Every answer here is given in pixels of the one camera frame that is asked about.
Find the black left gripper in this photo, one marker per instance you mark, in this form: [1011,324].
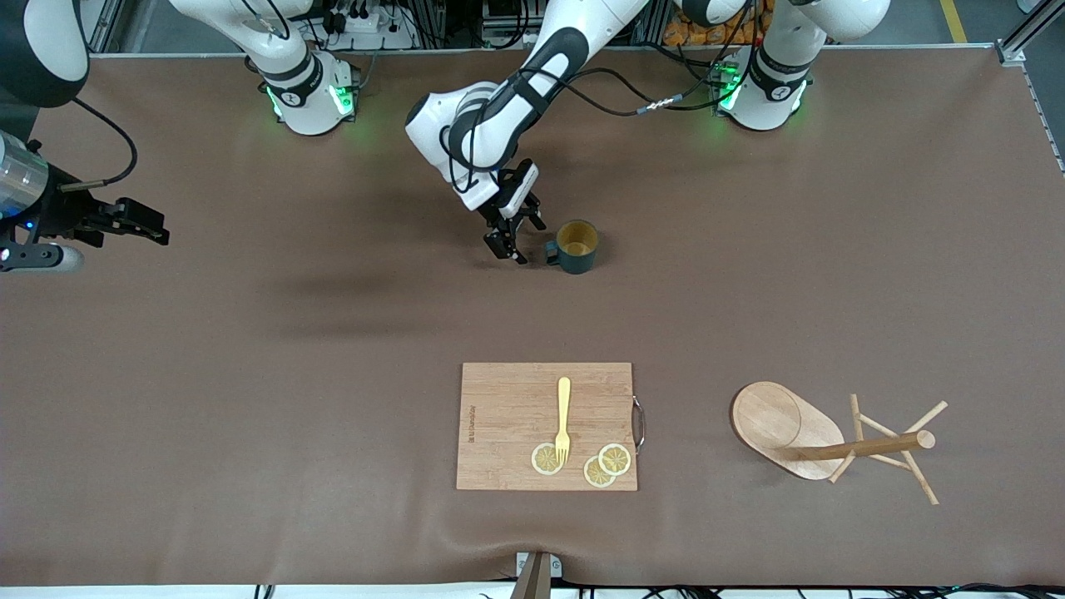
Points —
[513,200]

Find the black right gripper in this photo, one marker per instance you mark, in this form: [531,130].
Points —
[68,213]

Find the dark green ribbed cup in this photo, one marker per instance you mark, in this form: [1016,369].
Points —
[577,259]

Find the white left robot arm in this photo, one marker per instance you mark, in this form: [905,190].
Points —
[428,125]

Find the wooden cup rack tree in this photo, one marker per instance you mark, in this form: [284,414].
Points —
[774,420]

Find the brown table cover sheet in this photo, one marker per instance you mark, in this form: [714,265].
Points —
[250,333]

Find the yellow plastic fork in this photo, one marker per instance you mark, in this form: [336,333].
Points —
[564,408]

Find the bamboo cutting board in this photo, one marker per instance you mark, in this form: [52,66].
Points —
[507,416]

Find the lemon slice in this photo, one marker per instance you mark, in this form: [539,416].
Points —
[542,459]
[616,459]
[595,476]

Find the white power strip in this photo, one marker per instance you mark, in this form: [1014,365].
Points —
[359,21]

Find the pile of orange items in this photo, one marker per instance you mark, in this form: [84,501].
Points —
[695,35]

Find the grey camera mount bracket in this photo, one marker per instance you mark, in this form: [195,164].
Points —
[535,582]

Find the aluminium frame post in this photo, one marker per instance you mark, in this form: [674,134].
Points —
[1019,46]

